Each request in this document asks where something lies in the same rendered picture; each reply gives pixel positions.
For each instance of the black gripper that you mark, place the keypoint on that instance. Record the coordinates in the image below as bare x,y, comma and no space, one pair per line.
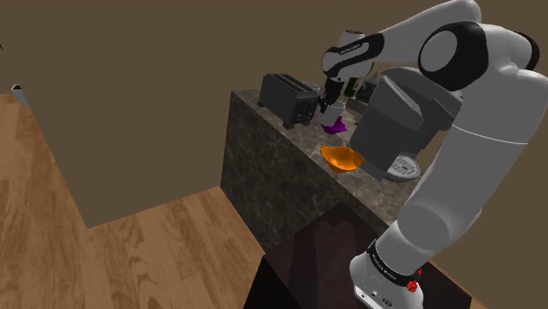
333,89

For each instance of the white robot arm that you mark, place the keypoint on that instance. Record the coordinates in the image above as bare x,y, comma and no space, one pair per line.
479,141

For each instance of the dark green bottle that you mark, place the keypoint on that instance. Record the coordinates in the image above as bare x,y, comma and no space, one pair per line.
350,87

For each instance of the white cup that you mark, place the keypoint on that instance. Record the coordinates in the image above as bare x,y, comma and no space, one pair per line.
333,114

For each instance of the purple crumpled thing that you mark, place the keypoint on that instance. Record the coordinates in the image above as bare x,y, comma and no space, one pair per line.
336,127

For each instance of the black toaster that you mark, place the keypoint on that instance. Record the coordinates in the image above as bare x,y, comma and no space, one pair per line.
286,97

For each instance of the grey coffee machine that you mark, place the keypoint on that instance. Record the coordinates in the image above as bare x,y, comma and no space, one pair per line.
387,124

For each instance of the orange bowl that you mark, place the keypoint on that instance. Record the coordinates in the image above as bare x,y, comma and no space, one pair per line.
341,159

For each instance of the dark robot stand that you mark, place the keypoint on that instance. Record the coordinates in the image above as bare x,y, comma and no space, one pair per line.
317,261

